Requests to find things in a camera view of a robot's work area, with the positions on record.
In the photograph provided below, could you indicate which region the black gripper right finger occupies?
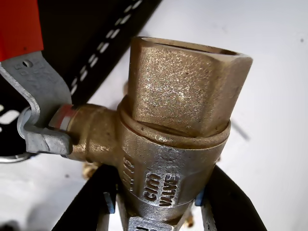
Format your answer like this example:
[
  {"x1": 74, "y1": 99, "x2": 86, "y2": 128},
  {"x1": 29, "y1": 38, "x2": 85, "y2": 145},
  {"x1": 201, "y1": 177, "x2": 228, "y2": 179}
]
[{"x1": 194, "y1": 165, "x2": 268, "y2": 231}]

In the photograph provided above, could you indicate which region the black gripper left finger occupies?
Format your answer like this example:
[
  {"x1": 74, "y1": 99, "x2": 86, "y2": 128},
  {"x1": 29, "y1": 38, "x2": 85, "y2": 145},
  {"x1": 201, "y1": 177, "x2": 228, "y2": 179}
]
[{"x1": 52, "y1": 166, "x2": 118, "y2": 231}]

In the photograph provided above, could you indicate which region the brass ball valve red handle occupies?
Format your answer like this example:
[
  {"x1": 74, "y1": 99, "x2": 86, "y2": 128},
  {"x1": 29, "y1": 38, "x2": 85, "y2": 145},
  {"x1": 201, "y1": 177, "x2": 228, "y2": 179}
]
[{"x1": 0, "y1": 0, "x2": 253, "y2": 231}]

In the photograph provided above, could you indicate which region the black plastic slotted basket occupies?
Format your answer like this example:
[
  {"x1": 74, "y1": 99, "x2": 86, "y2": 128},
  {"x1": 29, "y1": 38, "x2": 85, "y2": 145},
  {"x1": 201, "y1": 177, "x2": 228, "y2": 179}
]
[{"x1": 0, "y1": 0, "x2": 165, "y2": 164}]

